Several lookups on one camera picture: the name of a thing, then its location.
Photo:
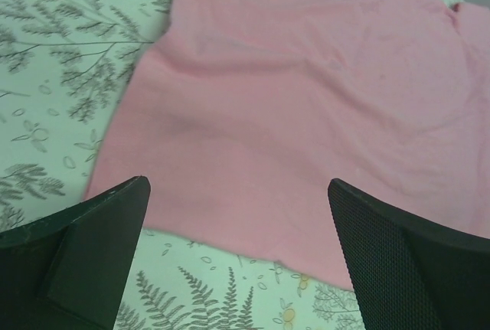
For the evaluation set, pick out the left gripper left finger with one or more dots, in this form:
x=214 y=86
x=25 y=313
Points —
x=69 y=270

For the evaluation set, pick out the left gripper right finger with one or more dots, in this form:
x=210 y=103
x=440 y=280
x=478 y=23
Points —
x=409 y=273

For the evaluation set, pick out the pink t shirt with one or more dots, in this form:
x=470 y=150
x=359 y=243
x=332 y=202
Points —
x=244 y=110

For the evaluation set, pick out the floral patterned table mat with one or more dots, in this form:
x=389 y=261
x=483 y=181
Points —
x=65 y=67

